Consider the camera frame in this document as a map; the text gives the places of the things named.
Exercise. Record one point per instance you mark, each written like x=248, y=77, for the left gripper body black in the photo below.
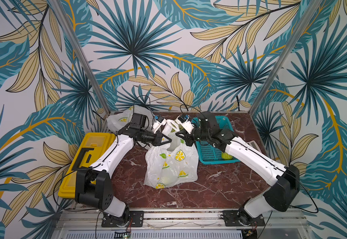
x=148, y=136

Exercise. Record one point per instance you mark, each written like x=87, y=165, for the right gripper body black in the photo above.
x=192, y=135

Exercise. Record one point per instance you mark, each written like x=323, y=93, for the white lemon print bag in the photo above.
x=171, y=164

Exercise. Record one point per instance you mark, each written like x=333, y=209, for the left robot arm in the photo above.
x=93, y=185

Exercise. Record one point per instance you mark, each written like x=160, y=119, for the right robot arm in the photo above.
x=283, y=180

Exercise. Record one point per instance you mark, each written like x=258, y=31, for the white lemon print plastic bags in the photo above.
x=117, y=121

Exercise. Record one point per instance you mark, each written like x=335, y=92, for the teal plastic basket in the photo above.
x=209, y=153

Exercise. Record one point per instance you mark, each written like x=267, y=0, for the white calculator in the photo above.
x=253, y=144

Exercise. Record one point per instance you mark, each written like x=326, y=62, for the yellow plastic toolbox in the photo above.
x=93, y=146

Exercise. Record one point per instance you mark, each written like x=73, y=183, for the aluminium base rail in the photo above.
x=192, y=223

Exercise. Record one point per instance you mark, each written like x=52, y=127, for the left metal corner post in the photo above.
x=71, y=35

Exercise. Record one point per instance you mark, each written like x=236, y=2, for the metal corner post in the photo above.
x=71, y=35
x=300, y=28

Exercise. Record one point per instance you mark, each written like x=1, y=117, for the right metal corner post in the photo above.
x=300, y=28

